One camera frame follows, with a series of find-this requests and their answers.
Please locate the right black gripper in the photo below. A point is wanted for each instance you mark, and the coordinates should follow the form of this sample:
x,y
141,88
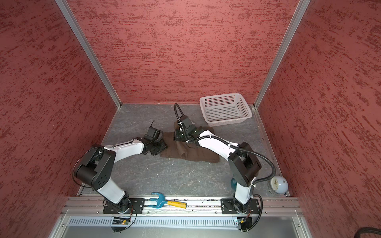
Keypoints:
x,y
177,135

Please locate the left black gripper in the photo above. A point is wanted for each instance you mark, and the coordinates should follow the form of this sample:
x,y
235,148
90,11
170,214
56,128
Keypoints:
x,y
163,147

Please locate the brown trousers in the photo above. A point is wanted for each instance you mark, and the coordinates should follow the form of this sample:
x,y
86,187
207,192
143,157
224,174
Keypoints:
x,y
181,150

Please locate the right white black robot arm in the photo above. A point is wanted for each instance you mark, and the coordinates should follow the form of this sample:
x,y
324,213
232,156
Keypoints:
x,y
244,165

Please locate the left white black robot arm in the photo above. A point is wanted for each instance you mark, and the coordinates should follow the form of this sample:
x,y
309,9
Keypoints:
x,y
95,167

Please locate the white plastic basket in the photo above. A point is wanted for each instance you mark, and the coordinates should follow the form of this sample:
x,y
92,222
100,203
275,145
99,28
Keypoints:
x,y
225,109

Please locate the blue yellow garden fork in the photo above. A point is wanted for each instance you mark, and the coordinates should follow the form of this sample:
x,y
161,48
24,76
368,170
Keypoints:
x,y
160,200

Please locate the teal small bottle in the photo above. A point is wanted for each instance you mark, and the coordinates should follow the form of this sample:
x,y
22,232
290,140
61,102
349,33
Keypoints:
x,y
233,184

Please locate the white round alarm clock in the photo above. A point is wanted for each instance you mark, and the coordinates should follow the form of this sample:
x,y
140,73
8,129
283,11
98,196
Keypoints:
x,y
278,185

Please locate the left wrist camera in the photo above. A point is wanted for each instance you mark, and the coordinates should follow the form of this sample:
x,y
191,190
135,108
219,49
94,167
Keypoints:
x,y
153,135

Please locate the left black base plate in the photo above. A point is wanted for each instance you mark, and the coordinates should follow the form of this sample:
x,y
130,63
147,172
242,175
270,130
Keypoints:
x,y
126,206

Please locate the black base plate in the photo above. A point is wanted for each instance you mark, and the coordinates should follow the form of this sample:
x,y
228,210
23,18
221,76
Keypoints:
x,y
233,206
126,206

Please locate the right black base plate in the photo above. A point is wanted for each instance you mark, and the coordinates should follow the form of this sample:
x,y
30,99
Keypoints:
x,y
233,206

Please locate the white slotted cable duct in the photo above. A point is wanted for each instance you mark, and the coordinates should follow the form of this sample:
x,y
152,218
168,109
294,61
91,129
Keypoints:
x,y
165,222

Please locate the left aluminium corner post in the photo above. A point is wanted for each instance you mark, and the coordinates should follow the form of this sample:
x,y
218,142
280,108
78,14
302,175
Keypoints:
x,y
76,29

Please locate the aluminium corner post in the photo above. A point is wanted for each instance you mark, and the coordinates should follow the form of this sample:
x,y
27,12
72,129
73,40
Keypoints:
x,y
76,29
287,38

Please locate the right aluminium corner post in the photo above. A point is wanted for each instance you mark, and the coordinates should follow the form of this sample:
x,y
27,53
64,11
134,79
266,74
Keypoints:
x,y
287,38

